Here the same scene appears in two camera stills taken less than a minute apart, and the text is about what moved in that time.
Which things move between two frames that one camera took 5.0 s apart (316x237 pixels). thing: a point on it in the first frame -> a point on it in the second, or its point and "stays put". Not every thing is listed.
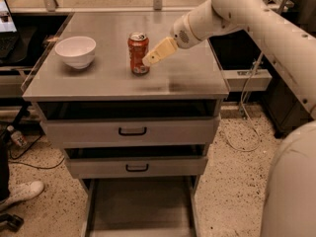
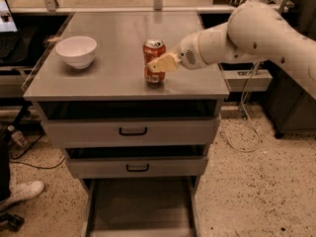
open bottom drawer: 139,206 stays put
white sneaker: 23,192 stays put
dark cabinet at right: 285,111 stays put
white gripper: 182,32 -> 188,54
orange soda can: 138,48 -> 153,48
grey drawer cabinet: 139,143 stays put
